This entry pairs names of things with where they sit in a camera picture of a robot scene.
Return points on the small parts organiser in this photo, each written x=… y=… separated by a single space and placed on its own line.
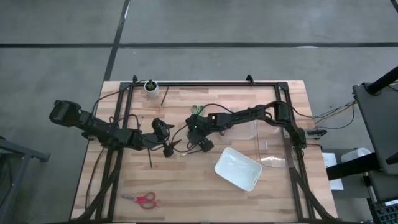
x=387 y=213

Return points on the small green plant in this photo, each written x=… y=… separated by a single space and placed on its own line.
x=151 y=85

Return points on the white paper sheet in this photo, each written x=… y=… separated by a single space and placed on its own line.
x=329 y=160

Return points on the black frame clamp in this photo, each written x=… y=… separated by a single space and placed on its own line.
x=249 y=79
x=134 y=78

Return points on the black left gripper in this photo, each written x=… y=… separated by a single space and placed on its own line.
x=158 y=137

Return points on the white plastic bin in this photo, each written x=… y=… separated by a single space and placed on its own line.
x=237 y=169

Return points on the grey metal stand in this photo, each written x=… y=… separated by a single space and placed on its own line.
x=25 y=153

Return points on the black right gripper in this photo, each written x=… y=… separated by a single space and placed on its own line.
x=199 y=126

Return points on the grey metal bracket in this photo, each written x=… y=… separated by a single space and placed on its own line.
x=285 y=133

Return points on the black aluminium table frame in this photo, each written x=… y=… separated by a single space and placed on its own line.
x=202 y=84

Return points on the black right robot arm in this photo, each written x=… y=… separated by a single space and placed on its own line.
x=245 y=115

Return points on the black equipment cart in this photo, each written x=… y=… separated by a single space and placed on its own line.
x=382 y=124

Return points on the large clear plastic tray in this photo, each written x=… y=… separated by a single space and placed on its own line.
x=273 y=160

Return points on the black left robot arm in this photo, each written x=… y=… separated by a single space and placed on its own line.
x=105 y=132

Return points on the white plant pot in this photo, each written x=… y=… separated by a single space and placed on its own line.
x=154 y=93

